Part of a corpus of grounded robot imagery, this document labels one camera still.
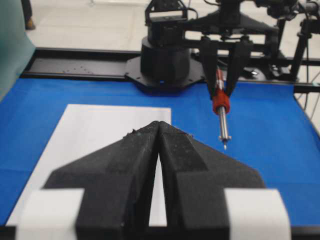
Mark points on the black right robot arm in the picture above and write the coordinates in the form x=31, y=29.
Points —
x=179, y=51

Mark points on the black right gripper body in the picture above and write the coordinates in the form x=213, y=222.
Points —
x=228, y=20

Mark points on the black aluminium table frame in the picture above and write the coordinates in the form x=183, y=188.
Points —
x=124, y=66

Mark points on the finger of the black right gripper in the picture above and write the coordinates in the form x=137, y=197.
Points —
x=208, y=51
x=238, y=58

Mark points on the blue table mat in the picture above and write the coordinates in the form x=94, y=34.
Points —
x=269, y=130

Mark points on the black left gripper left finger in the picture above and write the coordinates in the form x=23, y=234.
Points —
x=105, y=195

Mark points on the orange handled soldering iron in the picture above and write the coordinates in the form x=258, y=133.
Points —
x=221, y=106

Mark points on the dark green backdrop sheet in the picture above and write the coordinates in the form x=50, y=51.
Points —
x=16, y=49

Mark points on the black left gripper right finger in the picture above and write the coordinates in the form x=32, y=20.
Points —
x=209, y=195

